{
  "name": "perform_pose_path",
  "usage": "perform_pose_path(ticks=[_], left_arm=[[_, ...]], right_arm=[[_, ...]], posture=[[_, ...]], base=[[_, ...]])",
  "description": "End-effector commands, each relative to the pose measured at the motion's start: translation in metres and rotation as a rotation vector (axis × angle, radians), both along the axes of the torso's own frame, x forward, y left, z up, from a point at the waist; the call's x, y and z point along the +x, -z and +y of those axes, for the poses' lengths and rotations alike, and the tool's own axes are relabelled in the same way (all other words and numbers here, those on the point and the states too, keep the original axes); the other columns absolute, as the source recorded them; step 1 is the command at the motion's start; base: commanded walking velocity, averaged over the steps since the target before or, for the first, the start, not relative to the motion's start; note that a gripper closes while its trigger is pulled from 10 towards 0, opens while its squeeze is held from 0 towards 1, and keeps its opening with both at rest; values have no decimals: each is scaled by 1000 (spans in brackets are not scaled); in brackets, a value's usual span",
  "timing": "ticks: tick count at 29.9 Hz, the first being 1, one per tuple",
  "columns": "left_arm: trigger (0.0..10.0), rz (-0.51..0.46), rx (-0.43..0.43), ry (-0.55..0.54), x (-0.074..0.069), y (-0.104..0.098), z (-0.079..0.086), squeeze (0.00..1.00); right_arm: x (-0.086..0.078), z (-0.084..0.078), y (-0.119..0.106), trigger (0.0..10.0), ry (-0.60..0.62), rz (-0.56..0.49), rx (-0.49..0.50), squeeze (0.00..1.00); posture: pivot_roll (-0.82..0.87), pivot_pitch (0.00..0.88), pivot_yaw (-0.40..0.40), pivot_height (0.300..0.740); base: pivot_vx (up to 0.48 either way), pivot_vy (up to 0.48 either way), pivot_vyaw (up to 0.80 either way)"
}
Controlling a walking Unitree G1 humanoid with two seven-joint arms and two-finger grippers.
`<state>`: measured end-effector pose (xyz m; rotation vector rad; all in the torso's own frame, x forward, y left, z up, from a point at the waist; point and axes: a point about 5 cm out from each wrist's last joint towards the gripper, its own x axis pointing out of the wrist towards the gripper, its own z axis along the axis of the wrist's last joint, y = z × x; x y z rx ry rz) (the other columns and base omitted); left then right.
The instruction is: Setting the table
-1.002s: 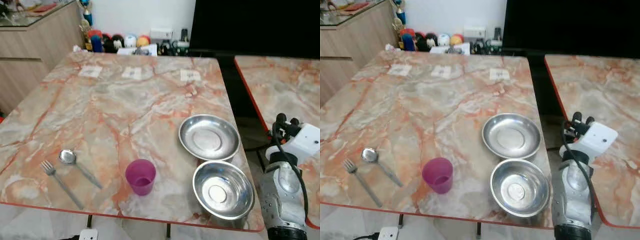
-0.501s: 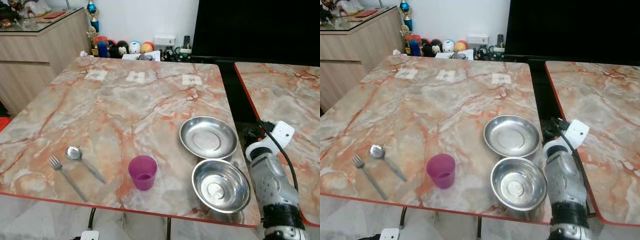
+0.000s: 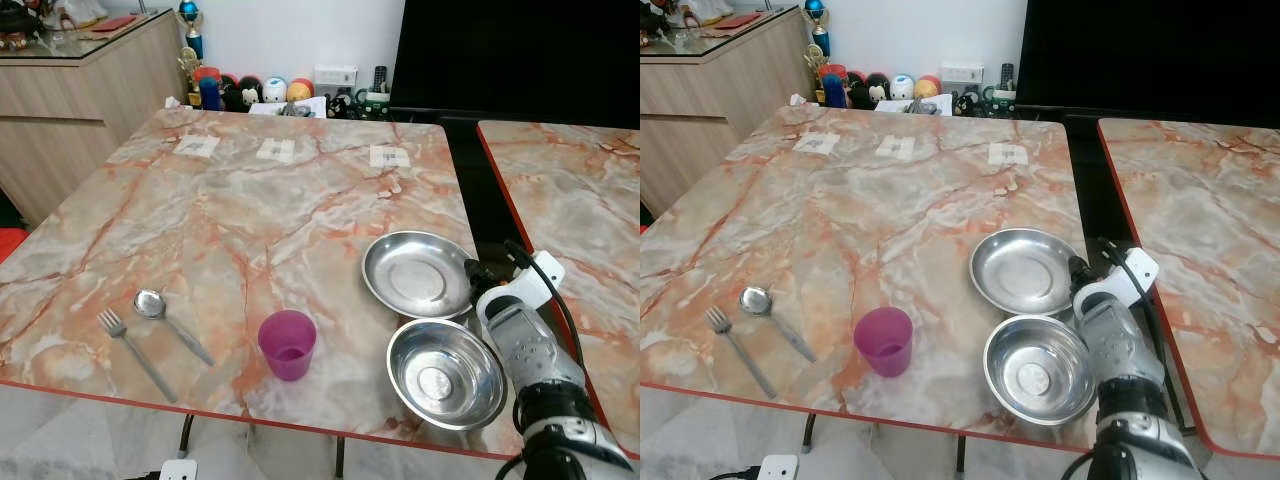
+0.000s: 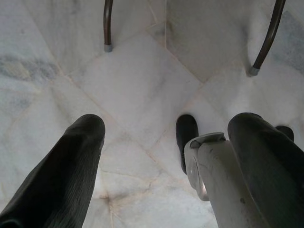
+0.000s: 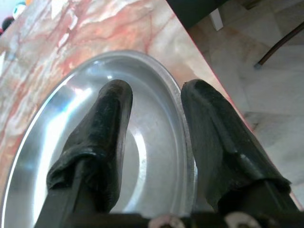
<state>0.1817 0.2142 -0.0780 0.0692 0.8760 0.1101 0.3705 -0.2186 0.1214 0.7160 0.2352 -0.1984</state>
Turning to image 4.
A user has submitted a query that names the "brown metal chair leg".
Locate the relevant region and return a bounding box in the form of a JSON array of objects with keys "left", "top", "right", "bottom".
[
  {"left": 248, "top": 0, "right": 287, "bottom": 77},
  {"left": 103, "top": 0, "right": 114, "bottom": 53}
]

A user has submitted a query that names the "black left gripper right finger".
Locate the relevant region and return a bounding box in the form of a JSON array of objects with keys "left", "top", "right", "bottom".
[{"left": 227, "top": 112, "right": 304, "bottom": 228}]

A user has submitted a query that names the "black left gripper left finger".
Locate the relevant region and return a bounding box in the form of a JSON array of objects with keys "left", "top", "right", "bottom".
[{"left": 0, "top": 114, "right": 106, "bottom": 228}]

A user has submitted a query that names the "black robot foot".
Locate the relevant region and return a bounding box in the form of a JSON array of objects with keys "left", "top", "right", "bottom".
[
  {"left": 175, "top": 114, "right": 199, "bottom": 174},
  {"left": 275, "top": 125, "right": 295, "bottom": 143}
]

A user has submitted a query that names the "white robot leg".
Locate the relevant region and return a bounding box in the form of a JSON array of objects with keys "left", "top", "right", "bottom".
[{"left": 184, "top": 133, "right": 263, "bottom": 228}]

